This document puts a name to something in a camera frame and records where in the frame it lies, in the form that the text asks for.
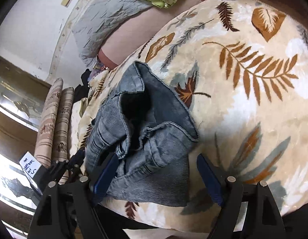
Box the grey quilted pillow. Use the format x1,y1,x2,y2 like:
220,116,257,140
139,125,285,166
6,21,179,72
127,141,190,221
72,0,152,68

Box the black item beside bed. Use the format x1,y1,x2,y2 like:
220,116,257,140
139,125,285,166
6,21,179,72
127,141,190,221
73,69,91,103

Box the cream leaf-print fleece blanket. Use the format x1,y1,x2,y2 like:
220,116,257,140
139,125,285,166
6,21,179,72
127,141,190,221
77,0,308,232

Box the striped beige rolled mattress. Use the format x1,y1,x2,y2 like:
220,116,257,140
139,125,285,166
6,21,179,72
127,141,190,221
34,78,63,168

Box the pink bed sheet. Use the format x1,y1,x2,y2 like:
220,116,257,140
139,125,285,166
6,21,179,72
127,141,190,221
97,0,204,69

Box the dark wooden window frame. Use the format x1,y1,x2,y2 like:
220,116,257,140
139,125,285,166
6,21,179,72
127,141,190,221
0,57,50,238

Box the blue-grey denim pants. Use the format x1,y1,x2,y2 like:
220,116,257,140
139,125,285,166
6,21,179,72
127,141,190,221
86,61,198,207

